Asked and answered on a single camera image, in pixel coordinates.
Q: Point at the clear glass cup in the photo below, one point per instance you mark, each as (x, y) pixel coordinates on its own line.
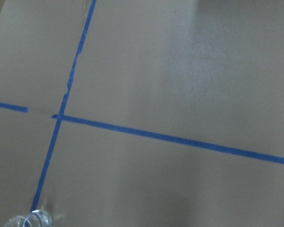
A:
(36, 218)

